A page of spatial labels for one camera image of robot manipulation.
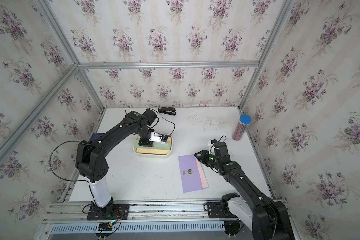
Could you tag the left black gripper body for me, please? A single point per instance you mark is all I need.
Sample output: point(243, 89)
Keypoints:
point(145, 136)

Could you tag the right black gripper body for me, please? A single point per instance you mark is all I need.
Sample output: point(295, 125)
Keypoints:
point(211, 160)

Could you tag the lilac purple envelope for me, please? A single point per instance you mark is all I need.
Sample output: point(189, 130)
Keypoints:
point(190, 176)

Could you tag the light green envelope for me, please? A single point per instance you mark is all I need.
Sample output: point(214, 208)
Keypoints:
point(155, 146)

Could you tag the white rectangular storage tray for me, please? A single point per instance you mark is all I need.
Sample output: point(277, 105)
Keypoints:
point(153, 156)

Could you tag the beige envelope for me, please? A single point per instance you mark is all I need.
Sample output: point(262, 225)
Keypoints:
point(155, 152)

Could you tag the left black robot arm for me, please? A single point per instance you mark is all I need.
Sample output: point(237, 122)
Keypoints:
point(91, 156)

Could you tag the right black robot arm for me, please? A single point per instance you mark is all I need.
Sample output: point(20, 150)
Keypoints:
point(267, 219)

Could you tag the black stapler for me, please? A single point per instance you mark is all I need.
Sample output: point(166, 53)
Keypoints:
point(167, 110)

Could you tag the pink envelope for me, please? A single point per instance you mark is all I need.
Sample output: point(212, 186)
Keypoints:
point(202, 175)

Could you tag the blue-lidded pencil tube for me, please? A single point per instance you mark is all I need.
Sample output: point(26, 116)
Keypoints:
point(241, 127)

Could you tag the dark blue booklet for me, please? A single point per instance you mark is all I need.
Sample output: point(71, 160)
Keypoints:
point(95, 136)

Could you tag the small circuit board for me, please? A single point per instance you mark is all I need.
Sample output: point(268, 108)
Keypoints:
point(105, 227)

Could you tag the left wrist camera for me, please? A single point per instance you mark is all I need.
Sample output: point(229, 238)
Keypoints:
point(158, 138)

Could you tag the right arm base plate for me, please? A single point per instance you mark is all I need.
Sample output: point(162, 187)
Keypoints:
point(216, 210)

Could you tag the aluminium mounting rail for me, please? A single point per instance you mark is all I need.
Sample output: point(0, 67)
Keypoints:
point(144, 217)

